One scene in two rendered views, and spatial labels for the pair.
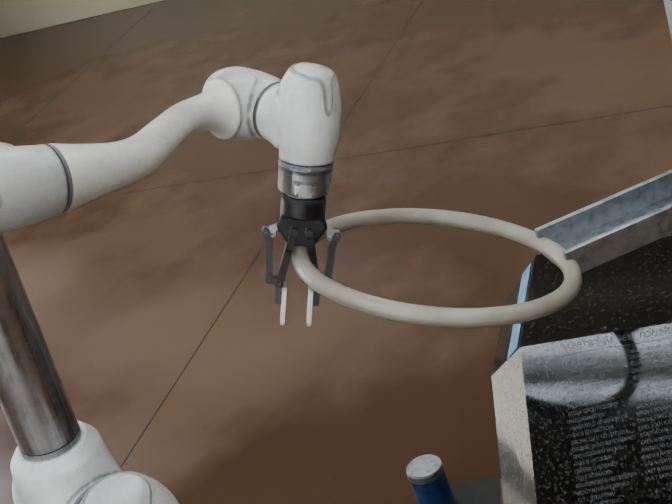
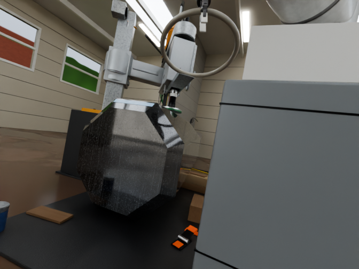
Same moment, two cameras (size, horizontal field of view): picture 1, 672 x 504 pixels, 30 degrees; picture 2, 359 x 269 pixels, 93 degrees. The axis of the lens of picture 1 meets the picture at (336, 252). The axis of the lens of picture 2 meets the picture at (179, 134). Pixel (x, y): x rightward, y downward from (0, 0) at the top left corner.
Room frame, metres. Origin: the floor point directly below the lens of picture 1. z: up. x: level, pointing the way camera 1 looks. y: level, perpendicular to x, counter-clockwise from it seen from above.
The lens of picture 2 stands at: (1.98, 0.91, 0.65)
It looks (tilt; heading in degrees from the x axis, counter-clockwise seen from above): 0 degrees down; 266
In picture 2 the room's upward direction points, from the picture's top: 10 degrees clockwise
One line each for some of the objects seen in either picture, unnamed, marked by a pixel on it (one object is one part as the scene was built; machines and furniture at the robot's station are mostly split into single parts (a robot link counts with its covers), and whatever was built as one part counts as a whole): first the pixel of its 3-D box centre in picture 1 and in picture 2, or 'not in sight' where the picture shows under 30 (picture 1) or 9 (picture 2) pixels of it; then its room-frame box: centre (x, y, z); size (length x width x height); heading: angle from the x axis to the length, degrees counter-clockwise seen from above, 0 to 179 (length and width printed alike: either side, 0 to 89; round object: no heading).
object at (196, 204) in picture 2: not in sight; (197, 207); (1.60, -0.52, 0.07); 0.30 x 0.12 x 0.12; 74
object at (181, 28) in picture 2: not in sight; (176, 52); (2.03, -1.15, 1.64); 0.96 x 0.25 x 0.17; 99
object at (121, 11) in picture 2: not in sight; (119, 9); (2.77, -1.17, 2.00); 0.20 x 0.18 x 0.15; 159
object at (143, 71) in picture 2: not in sight; (135, 70); (2.51, -1.35, 1.39); 0.74 x 0.34 x 0.25; 14
